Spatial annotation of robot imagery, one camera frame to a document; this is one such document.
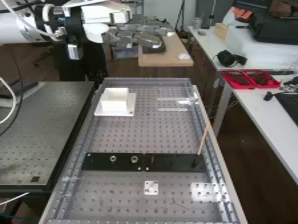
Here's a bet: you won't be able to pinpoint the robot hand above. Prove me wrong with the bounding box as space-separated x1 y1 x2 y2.
82 2 178 55

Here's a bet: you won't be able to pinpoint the small white box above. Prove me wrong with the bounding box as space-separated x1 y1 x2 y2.
94 87 139 118

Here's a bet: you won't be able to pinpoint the thin stick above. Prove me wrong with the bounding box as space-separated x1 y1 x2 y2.
196 114 213 157

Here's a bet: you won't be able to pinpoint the white cable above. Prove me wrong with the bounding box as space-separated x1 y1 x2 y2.
18 5 70 38
0 77 25 125

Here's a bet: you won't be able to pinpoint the wooden desk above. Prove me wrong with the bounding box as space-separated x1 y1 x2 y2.
138 32 196 68

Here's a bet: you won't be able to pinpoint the black headphones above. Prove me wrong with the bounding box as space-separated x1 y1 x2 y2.
216 49 249 67

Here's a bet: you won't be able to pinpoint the clear box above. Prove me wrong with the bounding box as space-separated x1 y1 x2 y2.
39 77 251 224

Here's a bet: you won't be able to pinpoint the small cardboard box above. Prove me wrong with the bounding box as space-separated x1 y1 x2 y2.
215 22 231 42

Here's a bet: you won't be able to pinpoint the red tray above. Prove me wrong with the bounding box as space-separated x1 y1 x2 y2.
245 69 283 89
220 69 257 90

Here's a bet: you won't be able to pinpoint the black bag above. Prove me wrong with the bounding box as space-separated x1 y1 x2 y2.
247 0 298 45

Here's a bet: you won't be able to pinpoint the small square metal plate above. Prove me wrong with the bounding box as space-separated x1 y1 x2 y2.
143 180 160 197

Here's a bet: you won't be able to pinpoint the black plate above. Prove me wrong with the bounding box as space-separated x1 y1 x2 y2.
82 152 209 174

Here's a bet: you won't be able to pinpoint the white desk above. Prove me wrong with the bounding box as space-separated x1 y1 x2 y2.
188 13 298 72
212 74 298 186

